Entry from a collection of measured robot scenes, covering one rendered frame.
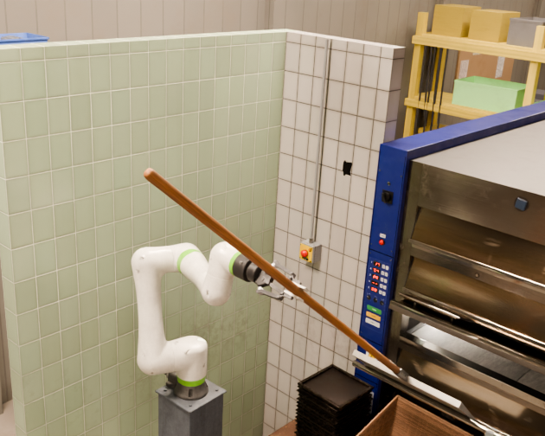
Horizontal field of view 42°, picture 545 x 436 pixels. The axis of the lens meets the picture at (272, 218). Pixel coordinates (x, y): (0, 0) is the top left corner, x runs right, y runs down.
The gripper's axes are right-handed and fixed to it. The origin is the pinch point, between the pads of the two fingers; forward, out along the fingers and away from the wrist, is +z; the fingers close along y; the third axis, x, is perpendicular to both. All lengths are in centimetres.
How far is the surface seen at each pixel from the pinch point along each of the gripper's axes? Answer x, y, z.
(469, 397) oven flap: -154, -10, 11
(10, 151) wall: 43, 5, -120
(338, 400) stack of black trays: -135, 23, -40
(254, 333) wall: -155, 13, -121
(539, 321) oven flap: -120, -50, 36
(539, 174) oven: -105, -111, 12
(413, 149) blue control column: -81, -96, -39
